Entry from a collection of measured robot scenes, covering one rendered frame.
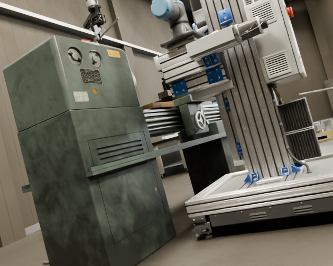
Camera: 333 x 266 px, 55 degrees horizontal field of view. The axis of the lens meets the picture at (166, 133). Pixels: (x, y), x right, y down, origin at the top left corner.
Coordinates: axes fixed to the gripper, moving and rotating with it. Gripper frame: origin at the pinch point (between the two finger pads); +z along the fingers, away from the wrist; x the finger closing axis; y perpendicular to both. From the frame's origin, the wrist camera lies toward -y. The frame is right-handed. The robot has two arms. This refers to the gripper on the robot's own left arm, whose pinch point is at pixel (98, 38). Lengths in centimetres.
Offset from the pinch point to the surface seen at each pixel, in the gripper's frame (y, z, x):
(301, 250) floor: 96, 138, -23
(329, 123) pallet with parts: 65, 113, 435
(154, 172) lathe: 13, 95, 3
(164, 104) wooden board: 6, 49, 48
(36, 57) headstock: -1, 18, -52
